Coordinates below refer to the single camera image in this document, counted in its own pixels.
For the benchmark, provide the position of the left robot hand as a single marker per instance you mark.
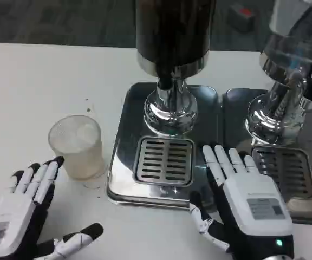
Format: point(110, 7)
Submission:
point(12, 211)

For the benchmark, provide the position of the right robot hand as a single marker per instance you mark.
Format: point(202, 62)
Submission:
point(253, 195)

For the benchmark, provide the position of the steel drip grid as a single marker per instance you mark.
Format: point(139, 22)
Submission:
point(288, 168)
point(163, 159)

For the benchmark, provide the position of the steel drip tray base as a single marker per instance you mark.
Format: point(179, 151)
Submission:
point(123, 168)
point(237, 122)

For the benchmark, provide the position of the clear ribbed glass cup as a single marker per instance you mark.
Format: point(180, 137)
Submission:
point(77, 151)

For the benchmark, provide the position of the clear drink dispenser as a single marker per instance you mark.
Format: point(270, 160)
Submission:
point(283, 89)

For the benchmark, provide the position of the dark drink dispenser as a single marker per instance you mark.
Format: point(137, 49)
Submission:
point(172, 40)

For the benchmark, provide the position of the dark box with red label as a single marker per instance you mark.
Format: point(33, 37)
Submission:
point(241, 16)

